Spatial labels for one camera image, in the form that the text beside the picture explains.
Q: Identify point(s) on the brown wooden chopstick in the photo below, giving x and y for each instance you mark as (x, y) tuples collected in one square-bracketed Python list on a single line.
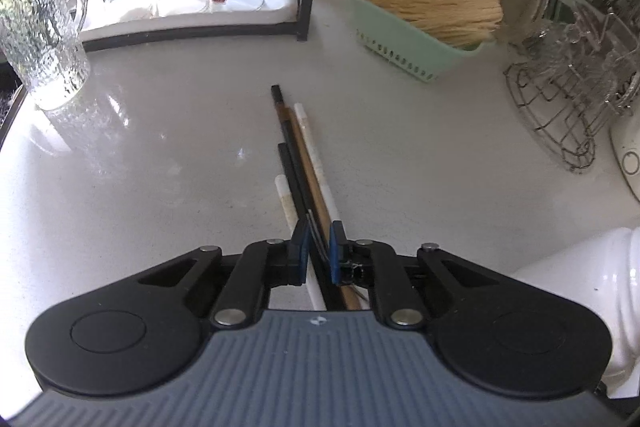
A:
[(307, 167)]

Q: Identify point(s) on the white ceramic utensil jar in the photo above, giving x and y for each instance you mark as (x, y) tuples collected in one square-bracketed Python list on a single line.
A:
[(600, 287)]

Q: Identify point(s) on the textured glass pitcher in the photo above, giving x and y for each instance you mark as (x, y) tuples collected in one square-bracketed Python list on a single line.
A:
[(40, 47)]

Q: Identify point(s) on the bundle of pale dried noodles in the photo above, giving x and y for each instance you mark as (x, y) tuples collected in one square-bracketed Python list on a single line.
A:
[(450, 14)]

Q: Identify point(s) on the stained white chopstick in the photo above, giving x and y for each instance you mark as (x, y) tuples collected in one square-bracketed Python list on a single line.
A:
[(289, 207)]

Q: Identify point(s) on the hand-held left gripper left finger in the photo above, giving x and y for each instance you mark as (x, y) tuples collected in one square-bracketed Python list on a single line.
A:
[(300, 257)]

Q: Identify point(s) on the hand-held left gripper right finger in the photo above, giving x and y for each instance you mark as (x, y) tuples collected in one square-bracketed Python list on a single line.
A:
[(336, 257)]

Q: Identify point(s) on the thin metal fork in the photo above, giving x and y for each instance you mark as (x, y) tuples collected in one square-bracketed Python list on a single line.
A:
[(311, 227)]

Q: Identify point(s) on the black chopstick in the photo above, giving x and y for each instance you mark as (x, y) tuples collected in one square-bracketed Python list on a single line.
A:
[(290, 179), (286, 127)]

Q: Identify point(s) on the green plastic basket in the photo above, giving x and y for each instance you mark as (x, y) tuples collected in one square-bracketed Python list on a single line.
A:
[(400, 47)]

